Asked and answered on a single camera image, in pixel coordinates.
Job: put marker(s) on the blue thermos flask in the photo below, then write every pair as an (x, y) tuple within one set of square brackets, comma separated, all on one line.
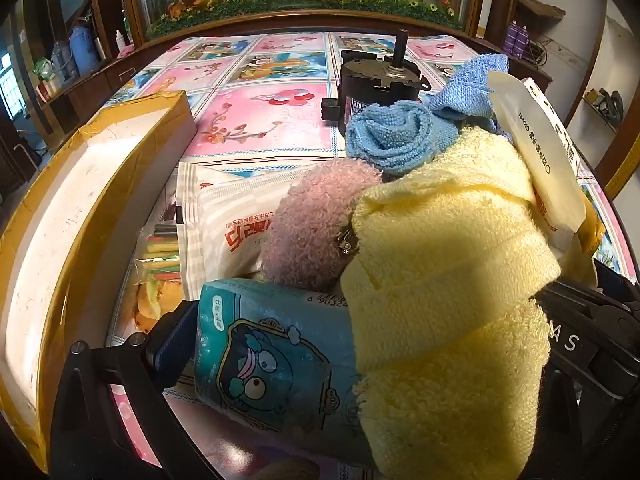
[(84, 50)]

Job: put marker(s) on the chips snack packet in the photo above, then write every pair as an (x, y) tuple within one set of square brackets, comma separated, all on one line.
[(155, 305)]

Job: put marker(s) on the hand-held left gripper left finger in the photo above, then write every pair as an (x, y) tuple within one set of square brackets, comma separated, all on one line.
[(172, 340)]

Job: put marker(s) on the white and yellow pouch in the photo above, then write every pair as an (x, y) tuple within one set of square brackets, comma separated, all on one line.
[(540, 160)]

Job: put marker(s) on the yellow terry towel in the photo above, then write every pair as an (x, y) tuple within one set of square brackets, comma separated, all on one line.
[(440, 280)]

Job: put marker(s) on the blue cartoon tissue pack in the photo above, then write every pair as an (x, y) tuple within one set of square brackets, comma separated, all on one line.
[(270, 365)]

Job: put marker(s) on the white striped snack packet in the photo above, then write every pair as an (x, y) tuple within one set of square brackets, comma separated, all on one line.
[(225, 225)]

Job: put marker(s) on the purple bottle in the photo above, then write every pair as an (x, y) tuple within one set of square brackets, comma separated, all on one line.
[(510, 37), (522, 40)]

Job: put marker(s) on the rolled blue towel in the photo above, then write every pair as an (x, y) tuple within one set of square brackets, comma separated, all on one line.
[(395, 135)]

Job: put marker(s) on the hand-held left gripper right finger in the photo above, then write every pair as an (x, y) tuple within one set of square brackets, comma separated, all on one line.
[(570, 420)]

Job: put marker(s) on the dark wooden sideboard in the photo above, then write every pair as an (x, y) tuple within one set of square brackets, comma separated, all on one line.
[(85, 85)]

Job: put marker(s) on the printed pink tablecloth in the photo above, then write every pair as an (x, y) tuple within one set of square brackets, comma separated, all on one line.
[(270, 95)]

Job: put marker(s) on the cardboard box with tape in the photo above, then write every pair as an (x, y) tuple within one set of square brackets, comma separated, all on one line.
[(75, 230)]

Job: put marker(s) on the colourful candy stick packet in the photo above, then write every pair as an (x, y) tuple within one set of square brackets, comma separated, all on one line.
[(160, 255)]

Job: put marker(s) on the pink fluffy cloth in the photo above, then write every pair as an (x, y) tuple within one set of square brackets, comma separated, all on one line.
[(315, 225)]

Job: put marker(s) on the light blue knitted cloth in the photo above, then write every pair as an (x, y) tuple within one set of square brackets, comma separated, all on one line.
[(465, 90)]

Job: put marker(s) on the black electric motor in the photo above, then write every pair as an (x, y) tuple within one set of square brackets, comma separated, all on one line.
[(380, 80)]

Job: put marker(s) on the small white bottle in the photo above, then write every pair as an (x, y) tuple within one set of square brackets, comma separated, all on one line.
[(120, 40)]

